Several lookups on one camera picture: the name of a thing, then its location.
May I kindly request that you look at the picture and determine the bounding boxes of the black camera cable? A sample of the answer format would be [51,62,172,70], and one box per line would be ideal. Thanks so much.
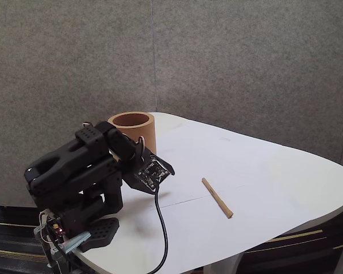
[53,185,169,274]

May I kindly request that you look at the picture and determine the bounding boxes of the brown cylindrical pen holder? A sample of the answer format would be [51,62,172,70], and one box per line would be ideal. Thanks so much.
[107,111,157,156]

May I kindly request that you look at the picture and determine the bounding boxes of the controller board with red LED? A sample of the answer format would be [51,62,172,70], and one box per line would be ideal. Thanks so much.
[45,216,67,238]

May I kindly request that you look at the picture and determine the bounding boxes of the bare camera circuit board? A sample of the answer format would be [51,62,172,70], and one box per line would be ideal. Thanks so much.
[137,159,172,191]

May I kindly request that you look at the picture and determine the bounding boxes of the grey felt partition panel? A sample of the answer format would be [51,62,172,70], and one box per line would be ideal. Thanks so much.
[151,0,343,166]
[0,0,158,208]

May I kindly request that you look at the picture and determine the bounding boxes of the tan wooden pen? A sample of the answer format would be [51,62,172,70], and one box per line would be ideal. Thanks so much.
[201,177,234,220]

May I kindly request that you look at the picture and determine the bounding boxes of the silver metal table clamp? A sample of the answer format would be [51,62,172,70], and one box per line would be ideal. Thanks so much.
[47,231,91,274]

